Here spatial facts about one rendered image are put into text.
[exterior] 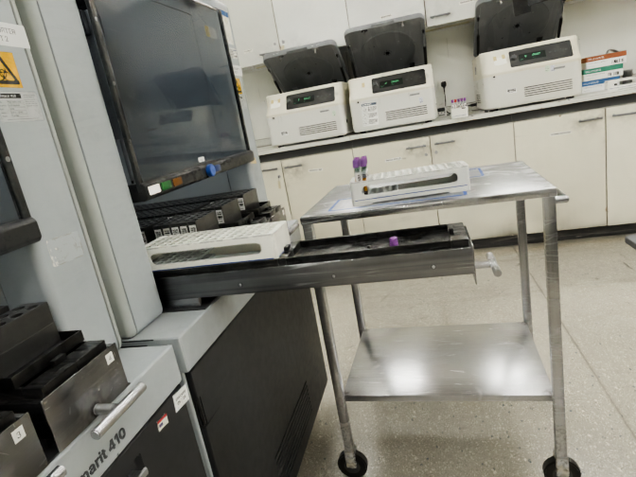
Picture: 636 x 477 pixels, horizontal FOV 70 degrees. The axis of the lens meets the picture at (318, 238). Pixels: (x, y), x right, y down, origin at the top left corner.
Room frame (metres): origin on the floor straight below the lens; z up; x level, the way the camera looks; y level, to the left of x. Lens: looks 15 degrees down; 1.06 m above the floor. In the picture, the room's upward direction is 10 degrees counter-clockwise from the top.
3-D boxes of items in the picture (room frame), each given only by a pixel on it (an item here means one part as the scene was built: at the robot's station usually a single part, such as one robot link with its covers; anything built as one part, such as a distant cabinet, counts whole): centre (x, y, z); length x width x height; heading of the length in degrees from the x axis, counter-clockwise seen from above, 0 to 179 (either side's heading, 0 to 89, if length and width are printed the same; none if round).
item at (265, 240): (0.92, 0.21, 0.83); 0.30 x 0.10 x 0.06; 75
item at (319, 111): (3.51, -0.14, 1.22); 0.62 x 0.56 x 0.64; 163
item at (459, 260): (0.87, 0.04, 0.78); 0.73 x 0.14 x 0.09; 75
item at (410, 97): (3.37, -0.71, 1.24); 0.62 x 0.56 x 0.69; 166
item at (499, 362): (1.28, -0.32, 0.41); 0.67 x 0.46 x 0.82; 73
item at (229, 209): (1.24, 0.23, 0.85); 0.12 x 0.02 x 0.06; 165
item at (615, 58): (3.16, -2.09, 1.10); 0.24 x 0.13 x 0.10; 74
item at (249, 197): (1.39, 0.19, 0.85); 0.12 x 0.02 x 0.06; 164
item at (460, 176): (1.19, -0.26, 0.85); 0.30 x 0.10 x 0.06; 79
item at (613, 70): (3.17, -2.06, 1.01); 0.23 x 0.12 x 0.08; 75
